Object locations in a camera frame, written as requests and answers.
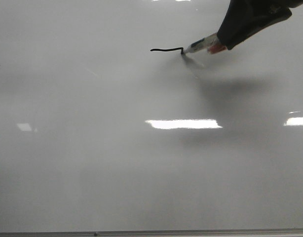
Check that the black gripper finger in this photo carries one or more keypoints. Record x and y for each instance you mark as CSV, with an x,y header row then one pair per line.
x,y
244,18

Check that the white whiteboard marker pen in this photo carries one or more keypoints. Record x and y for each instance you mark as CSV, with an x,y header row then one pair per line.
x,y
210,43

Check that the white glossy whiteboard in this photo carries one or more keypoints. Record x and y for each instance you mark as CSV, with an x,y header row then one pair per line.
x,y
103,127

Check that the grey aluminium whiteboard frame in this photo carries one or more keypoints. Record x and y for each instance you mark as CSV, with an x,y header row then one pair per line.
x,y
293,232

